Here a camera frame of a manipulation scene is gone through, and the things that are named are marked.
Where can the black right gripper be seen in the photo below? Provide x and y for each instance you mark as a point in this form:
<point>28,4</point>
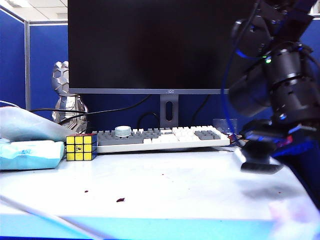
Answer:
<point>300,136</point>

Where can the Rubik's cube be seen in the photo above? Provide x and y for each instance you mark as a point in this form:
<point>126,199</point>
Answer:
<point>80,148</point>

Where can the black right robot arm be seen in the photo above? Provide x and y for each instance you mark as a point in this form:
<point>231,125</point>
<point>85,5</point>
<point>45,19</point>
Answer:
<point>287,87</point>

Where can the light blue wet wipes pack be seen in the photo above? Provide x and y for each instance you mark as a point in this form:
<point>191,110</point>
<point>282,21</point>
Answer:
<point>30,156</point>

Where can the clear glass cup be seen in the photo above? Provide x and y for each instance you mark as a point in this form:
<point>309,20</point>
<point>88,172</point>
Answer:
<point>221,126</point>

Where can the white and grey keyboard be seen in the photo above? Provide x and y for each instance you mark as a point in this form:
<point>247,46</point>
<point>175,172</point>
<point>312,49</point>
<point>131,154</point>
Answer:
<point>162,146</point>

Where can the translucent white tape roll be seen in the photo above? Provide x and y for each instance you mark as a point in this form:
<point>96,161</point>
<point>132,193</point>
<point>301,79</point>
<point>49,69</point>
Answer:
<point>123,130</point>

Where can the black AOC computer monitor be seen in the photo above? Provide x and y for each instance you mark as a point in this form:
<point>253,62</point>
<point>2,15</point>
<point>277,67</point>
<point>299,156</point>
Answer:
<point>137,45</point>

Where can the silver faceted figurine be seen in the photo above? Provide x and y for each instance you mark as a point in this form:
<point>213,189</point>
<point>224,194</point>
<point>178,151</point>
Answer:
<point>68,105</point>

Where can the grey aluminium partition frame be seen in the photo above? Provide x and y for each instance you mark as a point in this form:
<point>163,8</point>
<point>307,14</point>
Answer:
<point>27,62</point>

